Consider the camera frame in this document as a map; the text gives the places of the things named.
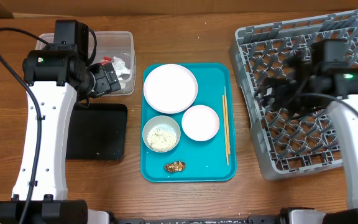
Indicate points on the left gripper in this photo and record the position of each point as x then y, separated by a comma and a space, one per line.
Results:
107, 81

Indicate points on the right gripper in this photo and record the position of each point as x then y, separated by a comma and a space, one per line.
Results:
282, 86

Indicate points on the red snack wrapper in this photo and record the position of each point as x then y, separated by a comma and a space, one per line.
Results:
106, 60

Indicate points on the white napkin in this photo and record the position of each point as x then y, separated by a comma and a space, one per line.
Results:
120, 68

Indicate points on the pink bowl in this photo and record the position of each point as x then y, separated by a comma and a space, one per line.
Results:
200, 123

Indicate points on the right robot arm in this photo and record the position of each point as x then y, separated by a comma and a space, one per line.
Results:
326, 82

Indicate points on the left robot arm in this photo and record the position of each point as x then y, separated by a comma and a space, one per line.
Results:
55, 78

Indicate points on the grey dishwasher rack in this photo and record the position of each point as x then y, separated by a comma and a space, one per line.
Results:
287, 146

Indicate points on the clear plastic bin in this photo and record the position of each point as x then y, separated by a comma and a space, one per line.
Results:
112, 44

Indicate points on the black tray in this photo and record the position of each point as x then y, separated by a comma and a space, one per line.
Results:
97, 132

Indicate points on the white round plate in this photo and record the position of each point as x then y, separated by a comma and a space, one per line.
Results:
170, 88

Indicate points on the grey bowl with rice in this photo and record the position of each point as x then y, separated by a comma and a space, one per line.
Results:
161, 134

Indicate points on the teal serving tray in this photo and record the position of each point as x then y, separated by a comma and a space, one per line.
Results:
206, 160

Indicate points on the brown food scrap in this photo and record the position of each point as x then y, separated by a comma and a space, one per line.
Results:
177, 166

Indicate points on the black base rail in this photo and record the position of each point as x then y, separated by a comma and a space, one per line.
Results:
253, 219

